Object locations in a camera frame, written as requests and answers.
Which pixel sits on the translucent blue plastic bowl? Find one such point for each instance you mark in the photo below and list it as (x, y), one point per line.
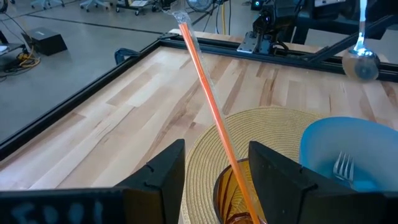
(342, 137)

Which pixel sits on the silver metal fork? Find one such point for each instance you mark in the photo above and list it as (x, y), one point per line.
(343, 171)

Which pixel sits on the black wedge-shaped floor box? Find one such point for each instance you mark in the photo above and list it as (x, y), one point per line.
(46, 42)

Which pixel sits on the black background table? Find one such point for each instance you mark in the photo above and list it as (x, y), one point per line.
(335, 21)

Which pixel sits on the amber ribbed glass cup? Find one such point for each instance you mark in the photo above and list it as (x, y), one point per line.
(227, 193)

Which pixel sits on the pink chopstick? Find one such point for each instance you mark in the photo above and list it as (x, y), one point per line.
(217, 118)

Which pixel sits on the round woven straw placemat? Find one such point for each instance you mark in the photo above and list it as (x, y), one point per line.
(267, 127)

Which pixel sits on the round floor fan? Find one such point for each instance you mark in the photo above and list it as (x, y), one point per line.
(199, 3)

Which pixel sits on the office chair base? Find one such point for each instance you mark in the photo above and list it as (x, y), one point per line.
(46, 3)
(94, 3)

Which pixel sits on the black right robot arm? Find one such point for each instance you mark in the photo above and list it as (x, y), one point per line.
(273, 18)

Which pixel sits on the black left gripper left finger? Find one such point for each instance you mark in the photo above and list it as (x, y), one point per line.
(161, 193)

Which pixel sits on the black wheeled cart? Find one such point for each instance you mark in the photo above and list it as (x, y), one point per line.
(133, 6)

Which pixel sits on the black frame bracket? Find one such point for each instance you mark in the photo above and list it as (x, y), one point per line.
(124, 54)

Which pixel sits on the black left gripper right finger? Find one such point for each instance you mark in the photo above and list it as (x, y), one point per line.
(286, 196)

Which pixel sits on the black aluminium table frame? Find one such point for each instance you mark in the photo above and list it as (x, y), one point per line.
(77, 96)

